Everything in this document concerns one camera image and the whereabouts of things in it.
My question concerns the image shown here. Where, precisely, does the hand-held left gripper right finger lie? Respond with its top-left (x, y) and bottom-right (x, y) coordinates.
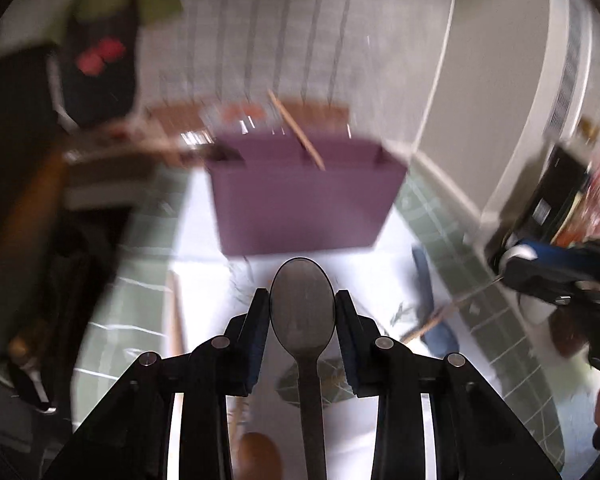
top-left (335, 290), bottom-right (561, 480)

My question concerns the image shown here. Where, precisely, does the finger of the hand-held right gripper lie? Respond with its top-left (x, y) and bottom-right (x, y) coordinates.
top-left (500, 239), bottom-right (600, 273)
top-left (501, 259), bottom-right (588, 307)

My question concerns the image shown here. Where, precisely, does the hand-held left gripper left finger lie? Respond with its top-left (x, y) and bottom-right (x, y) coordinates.
top-left (45, 287), bottom-right (272, 480)

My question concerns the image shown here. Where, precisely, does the grey spoon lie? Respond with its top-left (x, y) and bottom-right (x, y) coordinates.
top-left (269, 257), bottom-right (337, 480)

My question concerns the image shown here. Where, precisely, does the wooden chopstick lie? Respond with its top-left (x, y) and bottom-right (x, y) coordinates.
top-left (168, 271), bottom-right (184, 357)
top-left (401, 280), bottom-right (506, 345)
top-left (267, 89), bottom-right (327, 171)

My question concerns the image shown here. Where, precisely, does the brown wooden spoon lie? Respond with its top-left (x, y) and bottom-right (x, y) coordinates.
top-left (234, 395), bottom-right (284, 480)

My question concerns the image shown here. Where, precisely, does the purple utensil holder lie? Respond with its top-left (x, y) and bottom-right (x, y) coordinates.
top-left (204, 132), bottom-right (409, 257)

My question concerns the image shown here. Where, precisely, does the white bowl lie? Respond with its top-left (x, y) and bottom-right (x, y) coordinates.
top-left (519, 294), bottom-right (557, 327)

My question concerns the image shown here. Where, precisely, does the brown round dish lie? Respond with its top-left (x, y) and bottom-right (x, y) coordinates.
top-left (551, 305), bottom-right (591, 358)

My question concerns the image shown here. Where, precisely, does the dark bottle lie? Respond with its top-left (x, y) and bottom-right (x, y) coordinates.
top-left (485, 142), bottom-right (593, 261)

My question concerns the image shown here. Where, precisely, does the white printed cloth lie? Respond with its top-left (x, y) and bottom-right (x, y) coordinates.
top-left (167, 170), bottom-right (512, 480)

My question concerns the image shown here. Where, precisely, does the blue spoon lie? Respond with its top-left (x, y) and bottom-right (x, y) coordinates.
top-left (411, 246), bottom-right (460, 359)

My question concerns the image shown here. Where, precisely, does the white vented appliance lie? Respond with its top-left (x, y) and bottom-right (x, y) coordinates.
top-left (480, 0), bottom-right (597, 241)

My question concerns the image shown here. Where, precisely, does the brown wooden board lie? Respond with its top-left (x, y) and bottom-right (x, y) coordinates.
top-left (144, 99), bottom-right (352, 137)

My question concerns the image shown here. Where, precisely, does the black frying pan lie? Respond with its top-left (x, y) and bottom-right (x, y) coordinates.
top-left (0, 42), bottom-right (146, 376)

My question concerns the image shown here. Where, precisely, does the wire grid rack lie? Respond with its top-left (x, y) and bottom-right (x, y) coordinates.
top-left (157, 0), bottom-right (357, 111)

